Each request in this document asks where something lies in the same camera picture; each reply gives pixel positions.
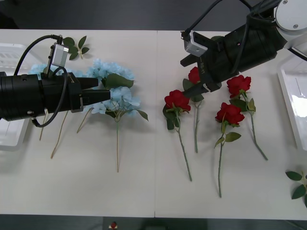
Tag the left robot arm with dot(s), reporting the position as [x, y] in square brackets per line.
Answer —
[19, 95]

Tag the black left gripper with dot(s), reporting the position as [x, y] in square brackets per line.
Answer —
[54, 95]

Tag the red artificial rose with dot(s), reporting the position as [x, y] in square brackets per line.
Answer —
[193, 74]
[238, 83]
[230, 113]
[177, 99]

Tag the small red knob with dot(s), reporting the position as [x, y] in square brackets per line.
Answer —
[113, 225]

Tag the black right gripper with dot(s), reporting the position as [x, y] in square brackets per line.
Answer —
[216, 64]

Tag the pale blue artificial flower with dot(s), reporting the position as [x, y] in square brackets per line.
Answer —
[124, 98]
[103, 67]

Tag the green leaf twig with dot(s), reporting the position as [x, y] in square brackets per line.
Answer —
[298, 191]
[72, 50]

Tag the shallow white box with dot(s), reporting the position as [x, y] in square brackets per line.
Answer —
[292, 100]
[12, 141]

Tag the large loose green leaf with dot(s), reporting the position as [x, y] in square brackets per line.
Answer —
[217, 38]

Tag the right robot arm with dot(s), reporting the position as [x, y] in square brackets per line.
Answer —
[254, 48]

